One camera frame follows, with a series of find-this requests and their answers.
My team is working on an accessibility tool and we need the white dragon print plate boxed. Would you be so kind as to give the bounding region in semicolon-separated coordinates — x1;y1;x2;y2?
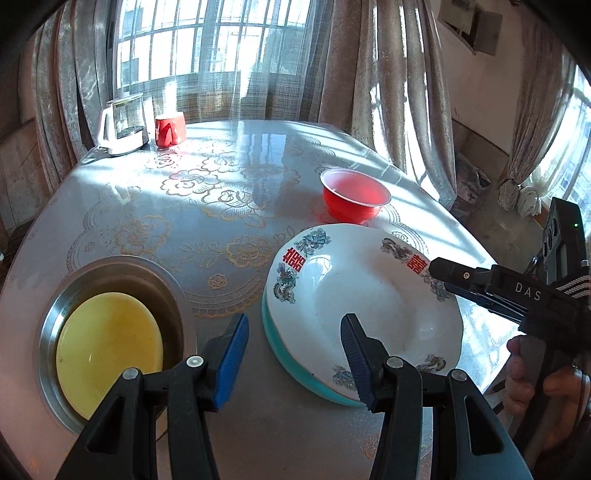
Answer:
264;223;464;403

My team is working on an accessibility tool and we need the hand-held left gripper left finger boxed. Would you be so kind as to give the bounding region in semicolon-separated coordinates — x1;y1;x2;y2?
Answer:
55;313;250;480

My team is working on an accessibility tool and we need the yellow plastic bowl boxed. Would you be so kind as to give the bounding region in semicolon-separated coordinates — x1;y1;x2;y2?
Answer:
55;292;164;421

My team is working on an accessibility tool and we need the teal plate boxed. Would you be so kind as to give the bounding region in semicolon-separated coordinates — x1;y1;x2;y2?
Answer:
261;295;365;408

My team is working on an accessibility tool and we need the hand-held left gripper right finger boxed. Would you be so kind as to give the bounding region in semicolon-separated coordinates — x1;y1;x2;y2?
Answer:
340;314;532;480

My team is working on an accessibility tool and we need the barred window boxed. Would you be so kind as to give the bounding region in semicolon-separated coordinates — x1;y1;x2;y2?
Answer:
531;69;591;204
115;0;333;88

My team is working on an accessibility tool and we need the red mug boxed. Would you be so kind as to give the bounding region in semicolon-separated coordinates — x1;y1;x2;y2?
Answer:
154;112;187;148

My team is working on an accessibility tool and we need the stainless steel bowl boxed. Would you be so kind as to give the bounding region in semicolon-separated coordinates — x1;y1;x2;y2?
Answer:
38;255;197;437

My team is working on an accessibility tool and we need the glass kettle with white handle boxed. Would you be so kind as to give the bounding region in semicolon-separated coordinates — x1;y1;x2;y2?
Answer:
96;92;149;156

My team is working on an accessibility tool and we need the sheer white curtain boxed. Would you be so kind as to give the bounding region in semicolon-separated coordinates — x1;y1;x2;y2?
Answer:
113;0;333;125

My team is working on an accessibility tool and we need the patterned cloth bundle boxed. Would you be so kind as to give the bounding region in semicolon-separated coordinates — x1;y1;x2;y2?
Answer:
455;157;491;205

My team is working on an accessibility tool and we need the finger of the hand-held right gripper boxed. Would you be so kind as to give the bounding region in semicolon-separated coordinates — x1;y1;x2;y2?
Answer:
428;257;497;289
443;284;527;324

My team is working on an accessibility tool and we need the person's right hand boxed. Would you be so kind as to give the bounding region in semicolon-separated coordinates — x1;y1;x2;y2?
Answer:
503;336;591;452

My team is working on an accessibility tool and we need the beige velvet curtain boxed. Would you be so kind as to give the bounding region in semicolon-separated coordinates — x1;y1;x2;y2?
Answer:
498;28;578;213
28;0;121;185
318;0;458;208

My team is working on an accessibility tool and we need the red plastic bowl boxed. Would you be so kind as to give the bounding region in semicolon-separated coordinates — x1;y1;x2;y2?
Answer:
320;168;392;225

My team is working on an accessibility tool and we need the grey wall box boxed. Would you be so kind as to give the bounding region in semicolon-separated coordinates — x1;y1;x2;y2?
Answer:
438;0;504;56

